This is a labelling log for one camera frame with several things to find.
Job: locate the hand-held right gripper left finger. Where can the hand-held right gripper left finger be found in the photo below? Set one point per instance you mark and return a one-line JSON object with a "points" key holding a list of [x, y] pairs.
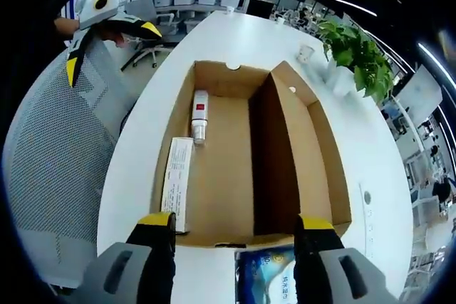
{"points": [[149, 268]]}

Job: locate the person's left hand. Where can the person's left hand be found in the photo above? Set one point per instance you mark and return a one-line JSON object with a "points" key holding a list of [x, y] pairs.
{"points": [[66, 26]]}

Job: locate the green potted plant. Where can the green potted plant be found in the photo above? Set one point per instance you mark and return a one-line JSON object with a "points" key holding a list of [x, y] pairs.
{"points": [[360, 58]]}

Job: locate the dark blue wet wipes pack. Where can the dark blue wet wipes pack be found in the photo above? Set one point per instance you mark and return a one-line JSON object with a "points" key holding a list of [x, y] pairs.
{"points": [[267, 275]]}

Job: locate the white swivel office chair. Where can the white swivel office chair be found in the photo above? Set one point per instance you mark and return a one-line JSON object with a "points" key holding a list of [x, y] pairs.
{"points": [[142, 53]]}

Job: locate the white printed carton box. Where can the white printed carton box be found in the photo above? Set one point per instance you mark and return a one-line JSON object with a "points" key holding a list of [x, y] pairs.
{"points": [[176, 183]]}

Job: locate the white bottle with red label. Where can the white bottle with red label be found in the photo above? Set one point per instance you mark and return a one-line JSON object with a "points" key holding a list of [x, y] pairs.
{"points": [[199, 111]]}

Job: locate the grey mesh office chair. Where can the grey mesh office chair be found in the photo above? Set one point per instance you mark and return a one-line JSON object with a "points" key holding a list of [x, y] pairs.
{"points": [[53, 161]]}

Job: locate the white paper cup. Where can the white paper cup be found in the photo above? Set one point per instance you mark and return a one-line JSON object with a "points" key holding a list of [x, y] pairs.
{"points": [[305, 54]]}

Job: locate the brown cardboard shoe box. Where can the brown cardboard shoe box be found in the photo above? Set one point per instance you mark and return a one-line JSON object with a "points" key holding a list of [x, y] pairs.
{"points": [[221, 161]]}

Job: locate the small white cup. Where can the small white cup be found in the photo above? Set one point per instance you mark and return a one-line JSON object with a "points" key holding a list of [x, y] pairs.
{"points": [[229, 10]]}

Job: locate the white table power strip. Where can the white table power strip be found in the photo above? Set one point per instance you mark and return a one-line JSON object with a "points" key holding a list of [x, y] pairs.
{"points": [[367, 218]]}

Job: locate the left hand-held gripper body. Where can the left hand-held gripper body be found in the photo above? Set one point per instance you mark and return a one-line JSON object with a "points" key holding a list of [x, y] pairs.
{"points": [[89, 12]]}

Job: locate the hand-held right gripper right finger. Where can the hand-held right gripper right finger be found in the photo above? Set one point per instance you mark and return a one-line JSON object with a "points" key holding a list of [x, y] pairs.
{"points": [[320, 268]]}

